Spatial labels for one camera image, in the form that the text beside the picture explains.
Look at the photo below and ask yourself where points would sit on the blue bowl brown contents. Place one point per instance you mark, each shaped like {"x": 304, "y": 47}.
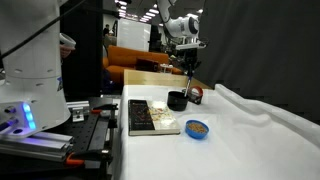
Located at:
{"x": 191, "y": 134}

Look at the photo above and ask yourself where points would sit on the small white side table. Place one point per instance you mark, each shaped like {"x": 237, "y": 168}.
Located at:
{"x": 166, "y": 66}

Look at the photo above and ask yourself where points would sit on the aluminium mounting bracket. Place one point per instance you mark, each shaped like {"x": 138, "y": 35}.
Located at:
{"x": 78, "y": 113}

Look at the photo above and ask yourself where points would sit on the dark brown cushion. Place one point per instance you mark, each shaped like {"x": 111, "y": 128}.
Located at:
{"x": 146, "y": 65}

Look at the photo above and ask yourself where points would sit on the operator hand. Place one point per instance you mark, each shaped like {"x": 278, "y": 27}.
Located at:
{"x": 65, "y": 51}

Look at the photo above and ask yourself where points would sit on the white board panel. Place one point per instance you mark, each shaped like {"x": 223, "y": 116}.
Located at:
{"x": 133, "y": 35}

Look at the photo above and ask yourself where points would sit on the black and white book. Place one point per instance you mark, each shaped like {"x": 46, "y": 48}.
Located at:
{"x": 143, "y": 116}

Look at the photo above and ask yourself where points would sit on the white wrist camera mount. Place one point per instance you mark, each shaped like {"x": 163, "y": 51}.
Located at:
{"x": 190, "y": 45}

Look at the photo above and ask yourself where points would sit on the white handheld controller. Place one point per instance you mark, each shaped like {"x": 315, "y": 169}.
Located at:
{"x": 67, "y": 40}

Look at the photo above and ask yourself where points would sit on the red tape roll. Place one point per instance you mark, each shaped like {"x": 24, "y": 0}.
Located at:
{"x": 199, "y": 89}

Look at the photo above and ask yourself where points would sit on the black perforated breadboard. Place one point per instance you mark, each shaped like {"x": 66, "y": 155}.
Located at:
{"x": 90, "y": 133}

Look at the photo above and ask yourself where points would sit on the orange sofa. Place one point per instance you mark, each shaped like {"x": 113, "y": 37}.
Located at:
{"x": 126, "y": 56}

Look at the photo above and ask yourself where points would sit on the black orange bar clamp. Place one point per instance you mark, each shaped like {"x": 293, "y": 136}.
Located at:
{"x": 106, "y": 107}
{"x": 73, "y": 160}

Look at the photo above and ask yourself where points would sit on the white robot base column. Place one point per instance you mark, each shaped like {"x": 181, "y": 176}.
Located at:
{"x": 33, "y": 73}

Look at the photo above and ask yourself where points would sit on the white tablecloth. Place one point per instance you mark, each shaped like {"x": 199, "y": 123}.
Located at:
{"x": 250, "y": 150}

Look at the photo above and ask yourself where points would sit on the black backdrop curtain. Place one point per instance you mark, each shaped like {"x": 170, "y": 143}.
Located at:
{"x": 260, "y": 50}

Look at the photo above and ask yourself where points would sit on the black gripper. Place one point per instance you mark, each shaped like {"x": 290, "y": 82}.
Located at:
{"x": 191, "y": 57}

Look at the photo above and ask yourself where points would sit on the black divider panel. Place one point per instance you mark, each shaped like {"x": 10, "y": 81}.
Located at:
{"x": 83, "y": 66}

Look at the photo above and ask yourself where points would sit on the aluminium extrusion rail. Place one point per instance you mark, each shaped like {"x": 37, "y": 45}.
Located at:
{"x": 40, "y": 146}

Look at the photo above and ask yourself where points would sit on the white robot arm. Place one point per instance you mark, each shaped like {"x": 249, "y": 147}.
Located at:
{"x": 181, "y": 26}

